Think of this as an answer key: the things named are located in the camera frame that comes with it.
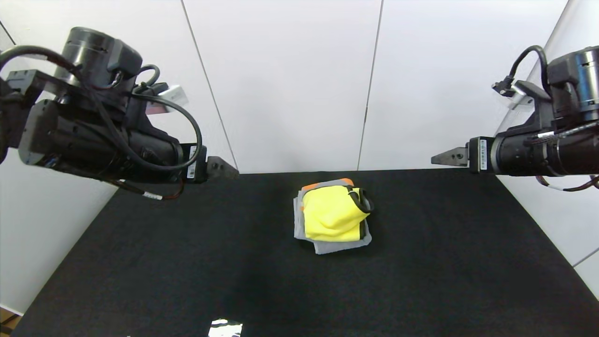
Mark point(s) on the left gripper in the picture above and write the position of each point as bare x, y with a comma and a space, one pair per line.
196, 162

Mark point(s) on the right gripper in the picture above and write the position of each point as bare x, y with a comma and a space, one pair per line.
480, 154

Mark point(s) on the yellow microfibre towel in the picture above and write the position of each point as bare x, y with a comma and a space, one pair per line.
332, 213

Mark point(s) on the grey towel with orange stripe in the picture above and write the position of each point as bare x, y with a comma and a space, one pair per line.
327, 247

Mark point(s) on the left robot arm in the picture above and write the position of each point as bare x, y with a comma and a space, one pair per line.
70, 121

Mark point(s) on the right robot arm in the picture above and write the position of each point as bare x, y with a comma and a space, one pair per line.
557, 135

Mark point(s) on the black tablecloth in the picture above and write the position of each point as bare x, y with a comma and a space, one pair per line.
444, 262

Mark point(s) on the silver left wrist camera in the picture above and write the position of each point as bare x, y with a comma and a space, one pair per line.
168, 98

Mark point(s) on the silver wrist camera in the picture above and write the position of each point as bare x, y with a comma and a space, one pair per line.
522, 96
168, 98

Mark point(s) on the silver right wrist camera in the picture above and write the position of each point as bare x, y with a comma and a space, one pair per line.
522, 96

